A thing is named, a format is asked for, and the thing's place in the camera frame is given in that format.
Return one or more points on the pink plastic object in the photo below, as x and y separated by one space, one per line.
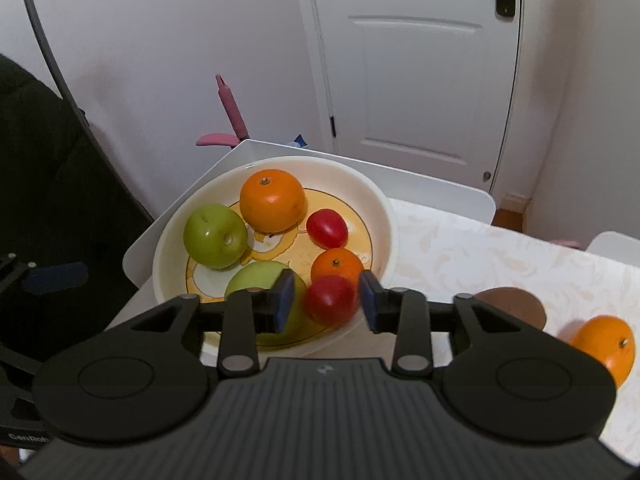
232 110

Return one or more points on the green apple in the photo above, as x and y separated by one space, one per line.
250 275
215 235

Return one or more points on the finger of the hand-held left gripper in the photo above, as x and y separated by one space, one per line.
55 277

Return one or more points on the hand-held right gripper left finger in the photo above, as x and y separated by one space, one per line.
284 300

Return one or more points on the floral tablecloth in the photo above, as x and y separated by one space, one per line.
475 260

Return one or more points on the cream bowl with bear print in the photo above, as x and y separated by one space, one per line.
370 200

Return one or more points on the oblong red cherry tomato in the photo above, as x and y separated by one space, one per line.
326 228

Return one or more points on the small tangerine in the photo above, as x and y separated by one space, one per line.
335 262

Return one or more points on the black fabric chair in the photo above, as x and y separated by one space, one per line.
60 185

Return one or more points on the white panel door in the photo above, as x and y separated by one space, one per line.
410 85

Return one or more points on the white raised-edge table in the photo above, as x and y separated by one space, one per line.
425 185

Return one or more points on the round red cherry tomato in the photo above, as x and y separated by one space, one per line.
330 300

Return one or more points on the brown kiwi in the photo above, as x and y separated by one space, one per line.
510 302

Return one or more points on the large orange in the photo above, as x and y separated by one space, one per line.
272 200
602 347

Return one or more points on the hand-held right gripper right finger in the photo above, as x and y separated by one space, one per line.
370 300

